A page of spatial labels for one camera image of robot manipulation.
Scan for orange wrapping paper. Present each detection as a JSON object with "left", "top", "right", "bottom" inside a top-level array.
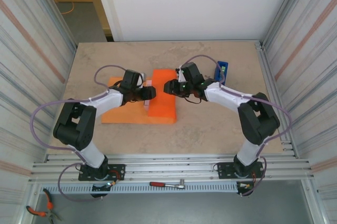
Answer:
[{"left": 101, "top": 69, "right": 176, "bottom": 126}]

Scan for blue tape dispenser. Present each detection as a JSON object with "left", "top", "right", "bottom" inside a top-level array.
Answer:
[{"left": 213, "top": 60, "right": 229, "bottom": 85}]

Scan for aluminium mounting rails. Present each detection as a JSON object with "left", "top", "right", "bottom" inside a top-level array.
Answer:
[{"left": 31, "top": 154, "right": 315, "bottom": 183}]

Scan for aluminium side rail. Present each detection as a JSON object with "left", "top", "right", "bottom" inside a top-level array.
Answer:
[{"left": 254, "top": 40, "right": 300, "bottom": 159}]

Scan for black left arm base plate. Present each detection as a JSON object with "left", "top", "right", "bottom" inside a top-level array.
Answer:
[{"left": 78, "top": 163, "right": 126, "bottom": 182}]

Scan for white door frame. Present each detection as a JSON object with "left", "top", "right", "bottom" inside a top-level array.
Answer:
[{"left": 91, "top": 0, "right": 124, "bottom": 42}]

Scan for red-handled ratchet wrench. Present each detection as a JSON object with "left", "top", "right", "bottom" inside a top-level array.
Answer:
[{"left": 149, "top": 179, "right": 186, "bottom": 189}]

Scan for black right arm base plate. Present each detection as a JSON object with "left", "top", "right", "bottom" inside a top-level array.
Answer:
[{"left": 216, "top": 161, "right": 265, "bottom": 180}]

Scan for orange floor cable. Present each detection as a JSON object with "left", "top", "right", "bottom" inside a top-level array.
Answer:
[{"left": 61, "top": 2, "right": 75, "bottom": 15}]

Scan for grey slotted cable tray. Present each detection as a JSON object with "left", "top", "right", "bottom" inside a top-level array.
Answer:
[{"left": 39, "top": 183, "right": 239, "bottom": 193}]

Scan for orange-handled pliers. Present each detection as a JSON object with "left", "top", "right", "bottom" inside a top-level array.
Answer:
[{"left": 25, "top": 188, "right": 63, "bottom": 222}]

